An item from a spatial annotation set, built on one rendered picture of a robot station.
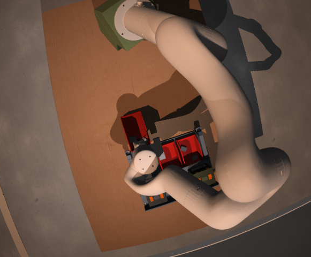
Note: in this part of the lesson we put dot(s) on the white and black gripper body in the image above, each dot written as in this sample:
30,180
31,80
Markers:
141,142

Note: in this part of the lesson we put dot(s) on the red bin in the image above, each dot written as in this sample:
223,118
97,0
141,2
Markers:
135,126
171,154
193,147

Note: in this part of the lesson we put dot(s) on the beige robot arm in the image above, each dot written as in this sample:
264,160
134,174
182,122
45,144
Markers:
248,176

